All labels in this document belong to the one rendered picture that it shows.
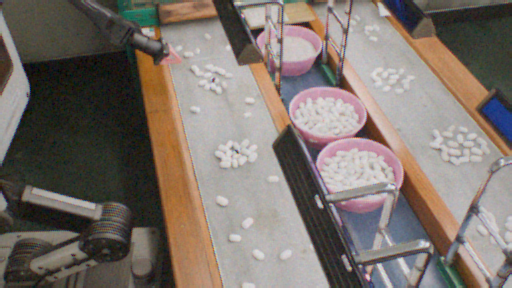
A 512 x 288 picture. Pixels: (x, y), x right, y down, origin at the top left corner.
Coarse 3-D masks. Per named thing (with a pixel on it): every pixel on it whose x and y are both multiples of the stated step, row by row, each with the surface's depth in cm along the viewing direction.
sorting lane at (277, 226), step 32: (192, 32) 218; (224, 32) 218; (192, 64) 201; (224, 64) 201; (192, 96) 187; (224, 96) 187; (256, 96) 187; (192, 128) 175; (224, 128) 175; (256, 128) 175; (192, 160) 164; (256, 160) 164; (224, 192) 154; (256, 192) 154; (288, 192) 154; (224, 224) 146; (256, 224) 146; (288, 224) 146; (224, 256) 138
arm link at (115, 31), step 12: (72, 0) 163; (84, 0) 163; (84, 12) 164; (96, 12) 163; (108, 12) 164; (96, 24) 165; (108, 24) 168; (120, 24) 164; (108, 36) 166; (120, 36) 167
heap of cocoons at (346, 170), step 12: (336, 156) 166; (348, 156) 164; (360, 156) 166; (372, 156) 165; (324, 168) 161; (336, 168) 162; (348, 168) 161; (360, 168) 162; (372, 168) 163; (384, 168) 162; (324, 180) 157; (336, 180) 158; (348, 180) 158; (360, 180) 157; (372, 180) 157; (384, 180) 157
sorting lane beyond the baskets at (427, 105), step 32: (352, 32) 218; (384, 32) 218; (352, 64) 201; (384, 64) 201; (416, 64) 201; (384, 96) 187; (416, 96) 187; (448, 96) 187; (416, 128) 175; (480, 128) 175; (416, 160) 164; (448, 160) 164; (448, 192) 154; (480, 224) 146
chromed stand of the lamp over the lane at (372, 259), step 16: (336, 192) 104; (352, 192) 104; (368, 192) 105; (384, 192) 106; (320, 208) 103; (384, 208) 112; (384, 224) 115; (384, 240) 120; (416, 240) 96; (352, 256) 93; (368, 256) 93; (384, 256) 94; (400, 256) 94; (368, 272) 129; (384, 272) 122; (416, 272) 103
